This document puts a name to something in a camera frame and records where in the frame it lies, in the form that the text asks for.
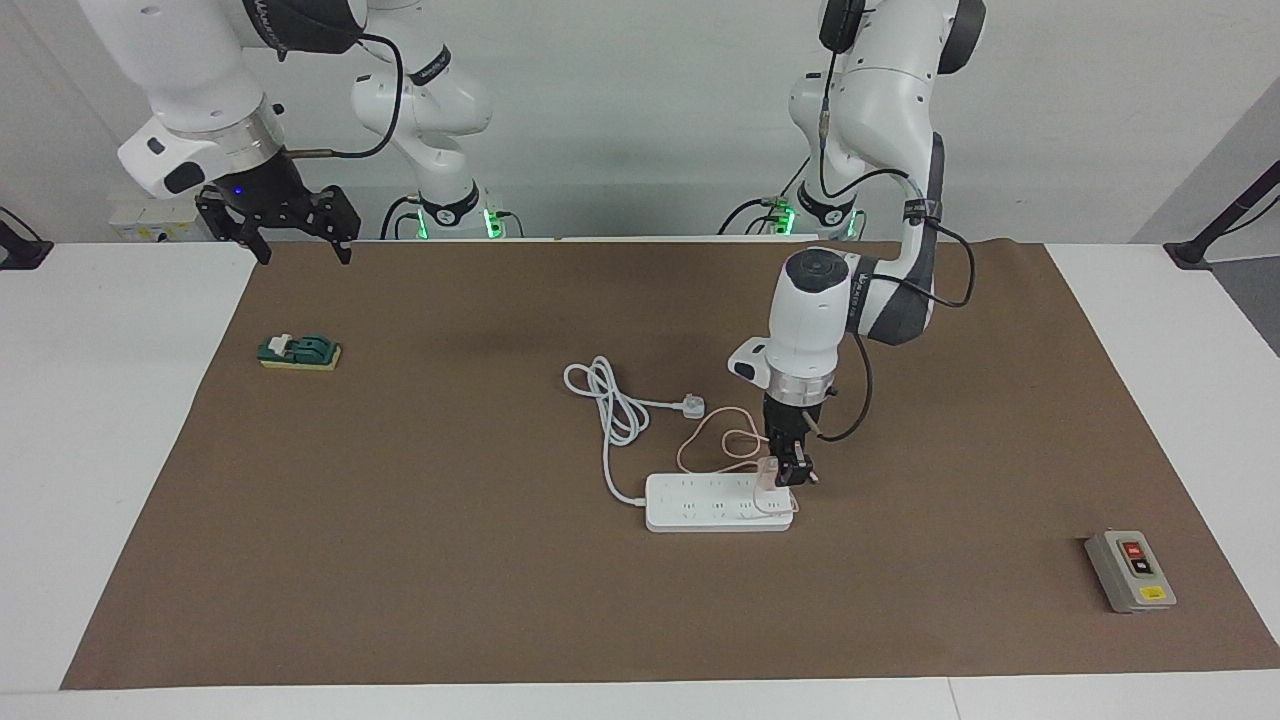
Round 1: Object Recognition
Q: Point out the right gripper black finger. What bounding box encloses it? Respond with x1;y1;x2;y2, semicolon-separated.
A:
196;188;273;266
300;185;361;265

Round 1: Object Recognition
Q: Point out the pink charging cable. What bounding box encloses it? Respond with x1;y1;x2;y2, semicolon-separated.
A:
677;405;801;517

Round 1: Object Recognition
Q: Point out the white power strip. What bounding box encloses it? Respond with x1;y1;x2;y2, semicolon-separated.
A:
645;473;796;534

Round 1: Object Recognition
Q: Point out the white background box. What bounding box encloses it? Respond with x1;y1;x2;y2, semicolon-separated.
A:
108;193;216;243

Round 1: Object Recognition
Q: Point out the black clamp stand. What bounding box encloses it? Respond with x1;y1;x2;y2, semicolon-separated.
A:
0;207;53;271
1165;160;1280;271

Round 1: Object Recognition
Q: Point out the brown table mat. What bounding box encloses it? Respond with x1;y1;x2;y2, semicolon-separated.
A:
60;240;1280;691

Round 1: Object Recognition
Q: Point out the black base cable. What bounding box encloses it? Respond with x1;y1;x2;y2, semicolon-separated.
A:
379;195;421;241
718;150;811;237

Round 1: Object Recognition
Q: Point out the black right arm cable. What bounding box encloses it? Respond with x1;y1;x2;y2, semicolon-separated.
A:
270;30;406;161

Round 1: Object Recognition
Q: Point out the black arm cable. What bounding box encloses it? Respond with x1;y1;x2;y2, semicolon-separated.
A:
270;30;406;161
815;45;976;443

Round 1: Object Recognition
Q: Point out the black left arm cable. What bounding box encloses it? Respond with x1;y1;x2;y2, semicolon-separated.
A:
815;45;976;443

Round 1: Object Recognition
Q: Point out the white power cord with plug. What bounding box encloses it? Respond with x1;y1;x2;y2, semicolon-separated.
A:
563;356;707;508

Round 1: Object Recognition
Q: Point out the green knife switch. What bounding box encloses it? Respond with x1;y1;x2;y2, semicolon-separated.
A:
257;333;343;373

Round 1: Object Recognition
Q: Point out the grey on-off switch box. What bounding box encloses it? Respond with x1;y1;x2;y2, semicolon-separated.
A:
1084;530;1178;614

